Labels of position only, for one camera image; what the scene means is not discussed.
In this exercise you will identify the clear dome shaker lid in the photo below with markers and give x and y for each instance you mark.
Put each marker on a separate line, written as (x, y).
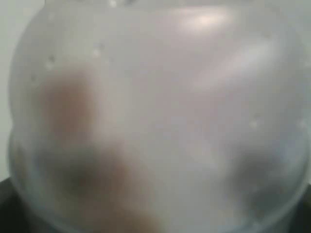
(223, 69)

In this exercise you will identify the brown contents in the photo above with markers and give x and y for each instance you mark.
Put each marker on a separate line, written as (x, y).
(85, 145)

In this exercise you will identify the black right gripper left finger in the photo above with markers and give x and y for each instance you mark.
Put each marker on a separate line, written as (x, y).
(14, 216)

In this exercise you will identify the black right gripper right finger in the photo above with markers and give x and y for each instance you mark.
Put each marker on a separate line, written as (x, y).
(295, 214)

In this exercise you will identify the clear plastic shaker cup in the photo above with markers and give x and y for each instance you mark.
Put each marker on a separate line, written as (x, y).
(259, 193)

